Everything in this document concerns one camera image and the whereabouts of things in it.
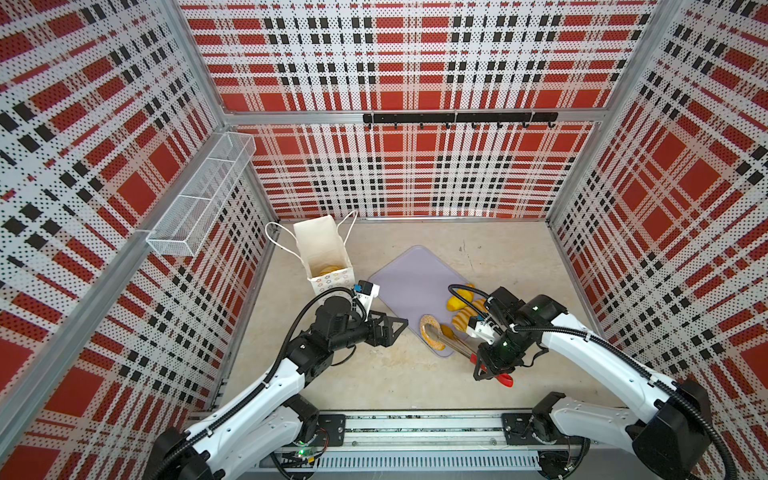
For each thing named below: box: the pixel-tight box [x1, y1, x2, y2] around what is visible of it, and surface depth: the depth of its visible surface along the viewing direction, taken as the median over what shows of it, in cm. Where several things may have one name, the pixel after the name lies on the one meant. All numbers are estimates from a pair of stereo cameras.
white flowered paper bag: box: [265, 210, 359, 297], surface depth 87 cm
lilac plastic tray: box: [368, 245, 469, 357], surface depth 106 cm
